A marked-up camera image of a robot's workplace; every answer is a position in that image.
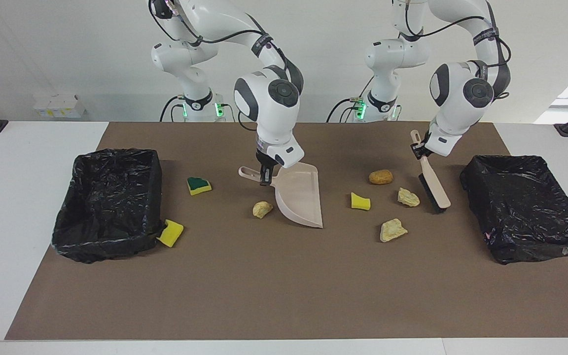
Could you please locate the beige hand brush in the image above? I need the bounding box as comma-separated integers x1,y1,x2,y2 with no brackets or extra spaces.
410,130,451,213

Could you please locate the beige plastic dustpan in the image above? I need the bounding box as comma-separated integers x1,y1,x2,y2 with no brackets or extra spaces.
238,163,324,229

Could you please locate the small pale bread chunk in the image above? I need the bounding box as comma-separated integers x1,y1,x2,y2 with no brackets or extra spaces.
397,187,421,208

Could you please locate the large pale bread chunk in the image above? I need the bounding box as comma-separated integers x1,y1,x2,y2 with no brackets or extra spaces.
380,218,409,243

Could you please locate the black bag lined bin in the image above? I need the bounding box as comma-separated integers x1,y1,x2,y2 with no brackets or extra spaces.
51,148,166,264
460,155,568,265

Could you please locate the brown table mat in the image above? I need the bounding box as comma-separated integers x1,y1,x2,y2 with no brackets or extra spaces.
4,122,568,341

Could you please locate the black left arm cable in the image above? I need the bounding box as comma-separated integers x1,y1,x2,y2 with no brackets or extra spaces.
391,0,512,99

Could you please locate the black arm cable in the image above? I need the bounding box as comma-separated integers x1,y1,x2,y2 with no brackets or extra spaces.
391,0,512,99
147,0,297,134

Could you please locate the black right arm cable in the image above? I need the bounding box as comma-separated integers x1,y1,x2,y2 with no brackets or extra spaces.
147,0,297,134

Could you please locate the white wall box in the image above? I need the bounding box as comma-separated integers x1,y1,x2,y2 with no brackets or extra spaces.
34,94,86,119

